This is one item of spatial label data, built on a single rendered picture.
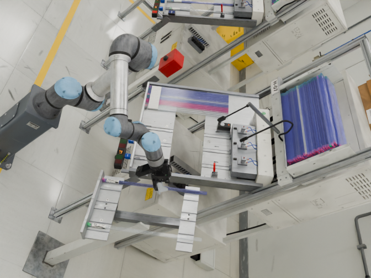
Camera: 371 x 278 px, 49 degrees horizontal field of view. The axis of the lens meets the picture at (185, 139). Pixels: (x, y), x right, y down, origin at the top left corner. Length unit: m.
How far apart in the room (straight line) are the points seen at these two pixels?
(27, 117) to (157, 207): 0.88
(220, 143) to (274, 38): 1.25
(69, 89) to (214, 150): 0.85
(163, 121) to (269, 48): 1.29
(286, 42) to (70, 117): 1.74
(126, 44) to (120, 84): 0.18
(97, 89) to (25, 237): 0.99
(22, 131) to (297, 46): 2.14
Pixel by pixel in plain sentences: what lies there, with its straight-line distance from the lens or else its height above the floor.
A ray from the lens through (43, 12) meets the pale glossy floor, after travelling 3.47.
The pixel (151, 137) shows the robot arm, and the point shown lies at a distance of 1.69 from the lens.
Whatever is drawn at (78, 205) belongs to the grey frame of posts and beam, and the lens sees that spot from 2.48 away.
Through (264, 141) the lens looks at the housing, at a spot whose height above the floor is 1.26.
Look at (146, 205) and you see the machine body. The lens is 2.46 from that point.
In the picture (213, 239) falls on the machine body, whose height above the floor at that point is 0.61.
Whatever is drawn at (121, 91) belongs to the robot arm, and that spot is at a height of 1.12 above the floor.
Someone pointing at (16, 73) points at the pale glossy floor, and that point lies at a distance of 2.99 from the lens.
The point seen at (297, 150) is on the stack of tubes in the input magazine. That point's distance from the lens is 2.09.
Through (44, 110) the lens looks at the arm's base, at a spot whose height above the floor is 0.59.
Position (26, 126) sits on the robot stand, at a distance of 2.26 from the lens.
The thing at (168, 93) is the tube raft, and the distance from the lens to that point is 2.54.
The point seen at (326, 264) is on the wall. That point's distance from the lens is 3.56.
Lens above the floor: 2.18
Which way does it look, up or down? 34 degrees down
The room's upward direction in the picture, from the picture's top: 63 degrees clockwise
